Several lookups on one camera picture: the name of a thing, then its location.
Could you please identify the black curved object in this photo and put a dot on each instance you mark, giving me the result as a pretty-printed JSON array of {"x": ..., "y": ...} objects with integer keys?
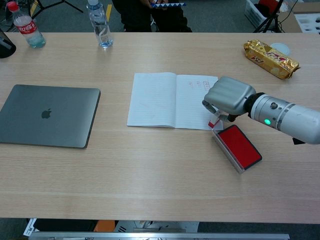
[{"x": 5, "y": 47}]

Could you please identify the white printed label sheet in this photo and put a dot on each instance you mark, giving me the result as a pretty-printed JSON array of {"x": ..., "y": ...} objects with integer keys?
[{"x": 30, "y": 227}]

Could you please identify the aluminium rail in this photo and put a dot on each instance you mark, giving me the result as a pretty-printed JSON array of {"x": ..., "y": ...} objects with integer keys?
[{"x": 150, "y": 236}]

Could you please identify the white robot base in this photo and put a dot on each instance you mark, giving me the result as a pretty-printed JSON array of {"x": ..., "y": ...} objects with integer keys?
[{"x": 155, "y": 226}]

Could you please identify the grey closed laptop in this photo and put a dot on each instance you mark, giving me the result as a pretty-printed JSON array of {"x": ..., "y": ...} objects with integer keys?
[{"x": 47, "y": 115}]

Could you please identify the red ink pad case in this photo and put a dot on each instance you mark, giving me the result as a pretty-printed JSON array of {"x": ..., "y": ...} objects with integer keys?
[{"x": 238, "y": 147}]

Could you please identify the red rubber stamp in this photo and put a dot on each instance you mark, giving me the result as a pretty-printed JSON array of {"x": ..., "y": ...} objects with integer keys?
[{"x": 214, "y": 121}]

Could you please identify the person in black clothes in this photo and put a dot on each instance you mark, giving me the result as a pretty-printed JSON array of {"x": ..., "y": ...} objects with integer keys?
[{"x": 135, "y": 17}]

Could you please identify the blue white zigzag toy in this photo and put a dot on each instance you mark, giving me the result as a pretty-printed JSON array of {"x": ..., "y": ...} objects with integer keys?
[{"x": 170, "y": 4}]

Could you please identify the white round lid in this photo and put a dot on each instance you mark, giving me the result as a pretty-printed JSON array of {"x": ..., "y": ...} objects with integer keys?
[{"x": 282, "y": 48}]

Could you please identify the orange object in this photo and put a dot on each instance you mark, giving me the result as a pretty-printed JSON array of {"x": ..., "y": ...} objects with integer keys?
[{"x": 105, "y": 226}]

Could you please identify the clear water bottle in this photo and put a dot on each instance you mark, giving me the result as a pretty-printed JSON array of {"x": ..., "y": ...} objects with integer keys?
[{"x": 101, "y": 27}]

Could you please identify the black tripod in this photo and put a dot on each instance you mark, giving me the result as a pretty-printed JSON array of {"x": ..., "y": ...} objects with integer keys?
[
  {"x": 271, "y": 17},
  {"x": 43, "y": 6}
]

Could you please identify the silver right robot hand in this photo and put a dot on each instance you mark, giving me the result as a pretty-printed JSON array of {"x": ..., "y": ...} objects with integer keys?
[{"x": 230, "y": 96}]

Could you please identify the cardboard box with foam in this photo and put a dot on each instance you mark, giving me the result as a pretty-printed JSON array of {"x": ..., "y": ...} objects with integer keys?
[{"x": 290, "y": 22}]

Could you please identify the white plastic crate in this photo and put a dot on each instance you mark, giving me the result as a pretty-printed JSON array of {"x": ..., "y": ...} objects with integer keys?
[{"x": 255, "y": 13}]

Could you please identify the red label cola bottle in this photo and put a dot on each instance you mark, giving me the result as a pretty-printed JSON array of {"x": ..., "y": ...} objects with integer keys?
[{"x": 27, "y": 28}]

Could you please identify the open white lined notebook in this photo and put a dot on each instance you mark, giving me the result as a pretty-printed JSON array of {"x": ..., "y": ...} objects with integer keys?
[{"x": 155, "y": 100}]

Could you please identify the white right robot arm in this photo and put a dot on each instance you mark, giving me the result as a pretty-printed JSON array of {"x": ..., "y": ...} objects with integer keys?
[{"x": 287, "y": 117}]

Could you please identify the gold snack package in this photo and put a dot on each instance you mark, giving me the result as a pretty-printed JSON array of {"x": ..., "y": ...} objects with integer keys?
[{"x": 270, "y": 58}]

